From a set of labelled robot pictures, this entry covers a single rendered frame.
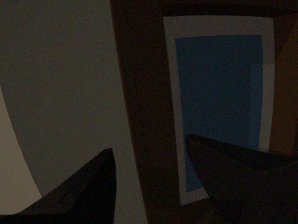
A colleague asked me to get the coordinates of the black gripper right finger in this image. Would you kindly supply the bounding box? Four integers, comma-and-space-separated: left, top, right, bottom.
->
185, 135, 298, 224

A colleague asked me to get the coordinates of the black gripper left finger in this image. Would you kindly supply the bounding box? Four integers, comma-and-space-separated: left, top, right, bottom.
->
0, 148, 117, 224

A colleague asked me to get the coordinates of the tan flat rectangular board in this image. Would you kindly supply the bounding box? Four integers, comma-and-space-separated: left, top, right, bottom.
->
0, 0, 148, 224

